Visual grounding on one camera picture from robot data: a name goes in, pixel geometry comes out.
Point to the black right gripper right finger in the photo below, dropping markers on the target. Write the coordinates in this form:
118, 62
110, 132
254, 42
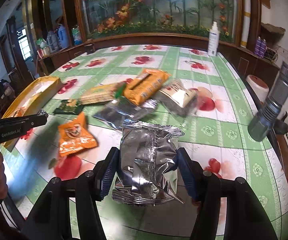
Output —
245, 215

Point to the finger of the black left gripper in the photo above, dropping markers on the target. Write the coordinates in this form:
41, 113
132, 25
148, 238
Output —
11, 128

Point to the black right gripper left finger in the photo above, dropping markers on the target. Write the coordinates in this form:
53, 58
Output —
50, 217

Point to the silver foil snack bag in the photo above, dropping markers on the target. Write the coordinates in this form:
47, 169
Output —
147, 173

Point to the white foam tray yellow tape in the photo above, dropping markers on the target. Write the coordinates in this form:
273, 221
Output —
34, 97

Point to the small orange snack bag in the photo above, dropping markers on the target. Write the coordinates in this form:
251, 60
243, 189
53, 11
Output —
74, 136

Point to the dark green snack packet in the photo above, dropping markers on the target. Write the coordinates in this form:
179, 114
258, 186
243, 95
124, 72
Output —
70, 107

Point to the grey metal flashlight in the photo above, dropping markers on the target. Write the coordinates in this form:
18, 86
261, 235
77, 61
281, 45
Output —
266, 119

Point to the long clear cracker pack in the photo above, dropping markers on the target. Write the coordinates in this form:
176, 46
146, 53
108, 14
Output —
115, 112

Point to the green wrapped cracker pack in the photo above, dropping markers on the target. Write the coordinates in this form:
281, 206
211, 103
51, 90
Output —
103, 93

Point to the blue water jug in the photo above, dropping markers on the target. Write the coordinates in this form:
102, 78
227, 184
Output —
63, 37

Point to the small black box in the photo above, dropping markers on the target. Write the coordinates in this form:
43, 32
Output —
89, 48

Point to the orange flat snack pack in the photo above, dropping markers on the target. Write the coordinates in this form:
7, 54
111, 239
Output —
145, 85

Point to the white brown snack packet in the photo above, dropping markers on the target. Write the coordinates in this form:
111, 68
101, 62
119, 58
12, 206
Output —
176, 98

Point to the green fruit pattern tablecloth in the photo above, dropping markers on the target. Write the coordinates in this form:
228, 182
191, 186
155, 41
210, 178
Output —
216, 132

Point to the purple bottles pair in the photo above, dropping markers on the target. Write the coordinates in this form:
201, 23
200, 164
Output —
260, 47

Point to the white spray bottle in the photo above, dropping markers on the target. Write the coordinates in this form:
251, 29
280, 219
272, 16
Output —
213, 40

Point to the wooden cabinet with flower glass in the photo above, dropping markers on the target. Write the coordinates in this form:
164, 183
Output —
107, 23

